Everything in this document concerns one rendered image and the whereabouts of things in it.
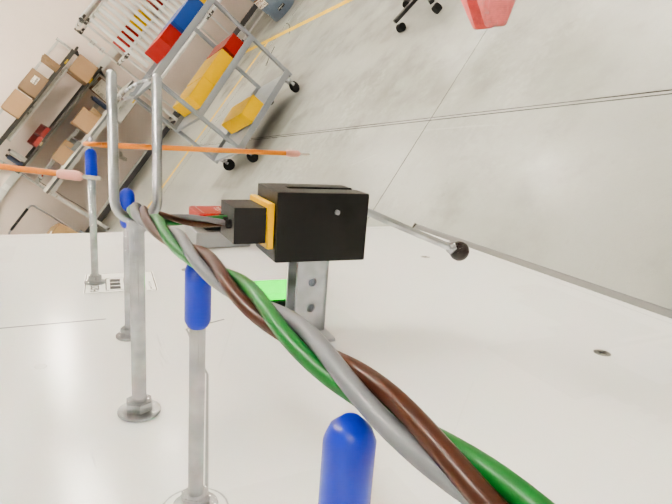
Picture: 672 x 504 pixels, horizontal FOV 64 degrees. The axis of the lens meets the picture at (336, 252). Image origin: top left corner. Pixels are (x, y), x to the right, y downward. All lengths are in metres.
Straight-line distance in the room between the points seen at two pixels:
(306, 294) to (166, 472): 0.15
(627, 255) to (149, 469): 1.55
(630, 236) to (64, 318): 1.54
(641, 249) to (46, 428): 1.56
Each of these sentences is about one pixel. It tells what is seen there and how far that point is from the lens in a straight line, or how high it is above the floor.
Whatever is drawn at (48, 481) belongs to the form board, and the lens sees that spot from 0.23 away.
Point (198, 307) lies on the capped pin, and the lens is 0.16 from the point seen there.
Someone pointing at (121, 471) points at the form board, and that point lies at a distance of 0.22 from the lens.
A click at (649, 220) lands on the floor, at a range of 1.73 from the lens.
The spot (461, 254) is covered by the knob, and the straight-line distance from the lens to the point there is 0.38.
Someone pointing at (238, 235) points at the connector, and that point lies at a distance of 0.30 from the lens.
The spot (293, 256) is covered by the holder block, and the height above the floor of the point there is 1.15.
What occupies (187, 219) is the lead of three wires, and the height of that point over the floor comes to 1.20.
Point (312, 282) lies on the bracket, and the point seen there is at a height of 1.11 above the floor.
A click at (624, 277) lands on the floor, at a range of 1.64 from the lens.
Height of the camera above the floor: 1.28
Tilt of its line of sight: 30 degrees down
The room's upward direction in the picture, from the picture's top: 52 degrees counter-clockwise
